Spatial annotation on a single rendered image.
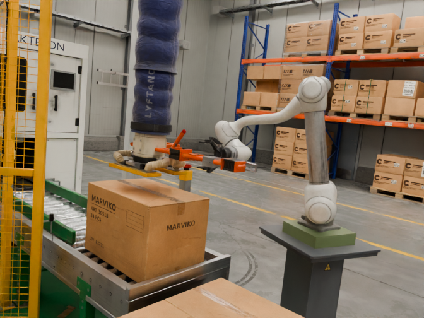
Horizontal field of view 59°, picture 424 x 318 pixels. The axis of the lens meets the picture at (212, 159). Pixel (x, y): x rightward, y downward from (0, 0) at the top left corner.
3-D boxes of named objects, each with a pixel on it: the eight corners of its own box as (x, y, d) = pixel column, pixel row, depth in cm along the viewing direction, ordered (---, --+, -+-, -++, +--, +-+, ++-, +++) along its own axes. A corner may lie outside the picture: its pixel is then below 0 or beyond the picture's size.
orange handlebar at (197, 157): (117, 144, 224) (117, 138, 224) (156, 144, 247) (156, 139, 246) (240, 171, 164) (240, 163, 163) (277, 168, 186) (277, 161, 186)
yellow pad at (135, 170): (108, 166, 211) (108, 157, 210) (123, 165, 218) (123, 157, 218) (146, 177, 189) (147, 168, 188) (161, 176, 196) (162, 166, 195)
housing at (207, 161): (200, 165, 179) (202, 156, 178) (210, 164, 184) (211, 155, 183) (211, 168, 174) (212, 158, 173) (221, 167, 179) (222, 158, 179)
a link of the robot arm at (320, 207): (337, 218, 206) (337, 229, 185) (306, 218, 211) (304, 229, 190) (328, 76, 200) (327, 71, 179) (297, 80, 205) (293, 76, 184)
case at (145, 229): (84, 248, 223) (88, 182, 218) (141, 236, 251) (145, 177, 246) (144, 287, 181) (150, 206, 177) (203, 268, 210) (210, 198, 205)
